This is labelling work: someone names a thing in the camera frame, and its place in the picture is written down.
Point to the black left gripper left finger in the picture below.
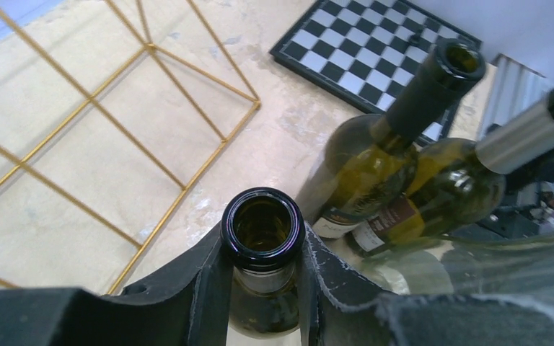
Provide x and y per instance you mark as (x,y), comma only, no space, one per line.
(164,308)

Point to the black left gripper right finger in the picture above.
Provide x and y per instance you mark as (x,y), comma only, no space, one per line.
(340,306)

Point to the green wine bottle silver neck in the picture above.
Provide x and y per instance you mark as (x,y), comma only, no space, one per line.
(262,234)

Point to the green bottle silver foil neck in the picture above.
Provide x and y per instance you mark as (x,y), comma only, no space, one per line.
(458,181)

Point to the clear glass bottle front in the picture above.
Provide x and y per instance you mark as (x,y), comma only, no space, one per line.
(453,265)

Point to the black white chessboard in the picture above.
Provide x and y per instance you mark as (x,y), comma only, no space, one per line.
(363,52)

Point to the gold wire wine rack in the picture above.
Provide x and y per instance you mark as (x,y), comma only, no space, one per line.
(111,113)

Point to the aluminium table edge rail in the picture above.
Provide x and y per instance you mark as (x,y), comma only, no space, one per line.
(515,87)

